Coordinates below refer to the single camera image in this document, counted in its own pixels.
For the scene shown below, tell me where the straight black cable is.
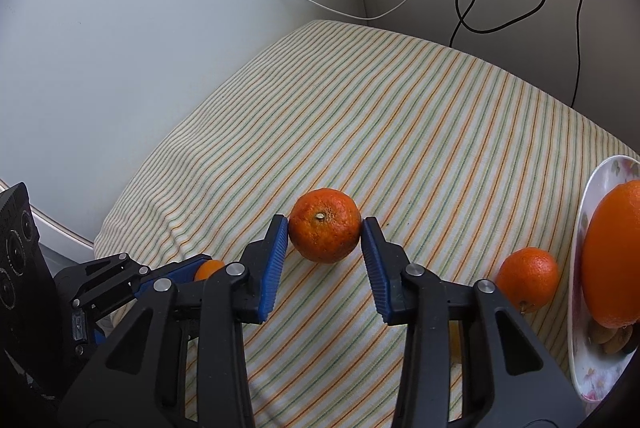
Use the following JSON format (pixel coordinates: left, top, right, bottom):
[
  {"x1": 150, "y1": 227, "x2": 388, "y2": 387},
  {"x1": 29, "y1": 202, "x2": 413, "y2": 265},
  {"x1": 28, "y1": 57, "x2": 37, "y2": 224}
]
[{"x1": 557, "y1": 0, "x2": 587, "y2": 107}]

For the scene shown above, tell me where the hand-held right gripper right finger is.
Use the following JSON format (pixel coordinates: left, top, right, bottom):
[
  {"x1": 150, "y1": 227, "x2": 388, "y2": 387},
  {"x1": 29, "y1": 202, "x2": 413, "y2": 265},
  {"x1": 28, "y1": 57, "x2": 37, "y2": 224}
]
[{"x1": 360, "y1": 216, "x2": 587, "y2": 428}]

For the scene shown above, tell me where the oval smooth orange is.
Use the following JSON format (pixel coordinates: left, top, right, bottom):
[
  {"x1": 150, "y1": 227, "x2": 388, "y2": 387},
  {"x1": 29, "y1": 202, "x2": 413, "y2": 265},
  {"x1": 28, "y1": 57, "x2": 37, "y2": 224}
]
[{"x1": 194, "y1": 259, "x2": 227, "y2": 283}]

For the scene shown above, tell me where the striped cloth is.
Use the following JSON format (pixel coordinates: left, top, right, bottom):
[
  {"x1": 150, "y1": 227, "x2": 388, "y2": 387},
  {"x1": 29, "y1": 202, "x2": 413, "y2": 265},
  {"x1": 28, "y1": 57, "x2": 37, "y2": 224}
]
[{"x1": 94, "y1": 20, "x2": 640, "y2": 428}]

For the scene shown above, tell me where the floral white plate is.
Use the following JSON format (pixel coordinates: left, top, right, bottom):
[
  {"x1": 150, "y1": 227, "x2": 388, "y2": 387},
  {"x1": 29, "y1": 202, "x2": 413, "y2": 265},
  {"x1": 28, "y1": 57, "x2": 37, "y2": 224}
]
[{"x1": 567, "y1": 151, "x2": 640, "y2": 403}]

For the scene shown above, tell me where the large round orange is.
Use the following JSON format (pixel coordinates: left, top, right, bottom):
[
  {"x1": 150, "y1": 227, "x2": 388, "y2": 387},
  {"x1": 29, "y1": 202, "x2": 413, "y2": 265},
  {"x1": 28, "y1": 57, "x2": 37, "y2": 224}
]
[{"x1": 581, "y1": 180, "x2": 640, "y2": 330}]

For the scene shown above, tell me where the tangerine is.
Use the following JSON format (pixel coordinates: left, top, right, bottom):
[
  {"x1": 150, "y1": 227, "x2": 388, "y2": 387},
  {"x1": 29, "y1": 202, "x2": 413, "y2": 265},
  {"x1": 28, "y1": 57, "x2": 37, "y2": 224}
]
[
  {"x1": 496, "y1": 247, "x2": 560, "y2": 315},
  {"x1": 288, "y1": 189, "x2": 362, "y2": 265}
]

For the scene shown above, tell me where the green plum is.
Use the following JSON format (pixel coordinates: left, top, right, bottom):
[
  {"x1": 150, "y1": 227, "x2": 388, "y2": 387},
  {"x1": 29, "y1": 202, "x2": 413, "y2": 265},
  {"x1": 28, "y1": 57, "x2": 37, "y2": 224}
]
[{"x1": 587, "y1": 319, "x2": 619, "y2": 345}]

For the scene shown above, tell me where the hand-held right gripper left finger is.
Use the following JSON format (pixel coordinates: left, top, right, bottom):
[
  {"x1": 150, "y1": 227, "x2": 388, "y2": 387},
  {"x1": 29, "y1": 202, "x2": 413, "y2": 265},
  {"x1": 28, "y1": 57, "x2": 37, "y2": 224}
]
[{"x1": 59, "y1": 214, "x2": 291, "y2": 428}]

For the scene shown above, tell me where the dark plum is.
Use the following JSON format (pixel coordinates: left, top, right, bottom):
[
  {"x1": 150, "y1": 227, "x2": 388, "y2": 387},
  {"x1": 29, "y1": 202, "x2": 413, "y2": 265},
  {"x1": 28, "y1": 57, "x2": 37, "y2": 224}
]
[{"x1": 601, "y1": 327, "x2": 637, "y2": 355}]

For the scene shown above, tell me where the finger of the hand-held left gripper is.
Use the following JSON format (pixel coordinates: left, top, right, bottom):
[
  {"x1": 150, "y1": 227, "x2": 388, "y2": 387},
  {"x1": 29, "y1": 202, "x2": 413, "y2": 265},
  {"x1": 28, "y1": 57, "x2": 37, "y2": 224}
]
[{"x1": 54, "y1": 252, "x2": 214, "y2": 319}]

